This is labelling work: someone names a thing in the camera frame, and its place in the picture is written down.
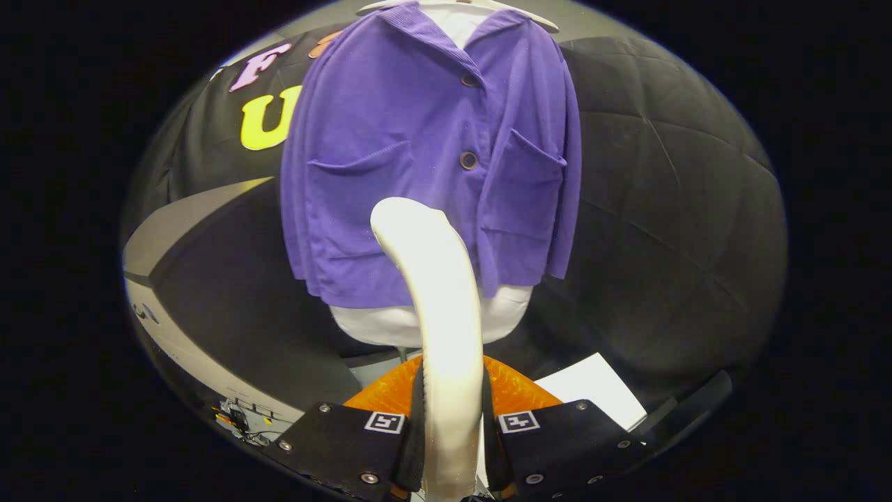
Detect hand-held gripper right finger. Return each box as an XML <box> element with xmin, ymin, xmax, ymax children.
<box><xmin>481</xmin><ymin>354</ymin><xmax>659</xmax><ymax>502</ymax></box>

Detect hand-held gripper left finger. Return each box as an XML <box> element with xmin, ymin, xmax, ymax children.
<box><xmin>254</xmin><ymin>353</ymin><xmax>427</xmax><ymax>502</ymax></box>

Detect white shirt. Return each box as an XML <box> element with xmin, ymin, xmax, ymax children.
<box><xmin>329</xmin><ymin>0</ymin><xmax>535</xmax><ymax>349</ymax></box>

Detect white garment steamer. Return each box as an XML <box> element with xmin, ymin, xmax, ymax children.
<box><xmin>369</xmin><ymin>197</ymin><xmax>486</xmax><ymax>502</ymax></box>

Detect purple corduroy jacket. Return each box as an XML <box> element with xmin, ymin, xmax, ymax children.
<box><xmin>279</xmin><ymin>1</ymin><xmax>583</xmax><ymax>310</ymax></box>

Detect white clothes hanger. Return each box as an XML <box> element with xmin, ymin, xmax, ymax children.
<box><xmin>356</xmin><ymin>0</ymin><xmax>560</xmax><ymax>33</ymax></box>

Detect white paper sheet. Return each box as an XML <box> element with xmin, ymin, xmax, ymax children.
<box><xmin>534</xmin><ymin>352</ymin><xmax>649</xmax><ymax>433</ymax></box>

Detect black stand base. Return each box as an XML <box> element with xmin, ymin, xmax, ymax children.
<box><xmin>638</xmin><ymin>370</ymin><xmax>734</xmax><ymax>447</ymax></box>

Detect tangled cables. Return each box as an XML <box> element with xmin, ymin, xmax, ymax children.
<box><xmin>213</xmin><ymin>399</ymin><xmax>283</xmax><ymax>447</ymax></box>

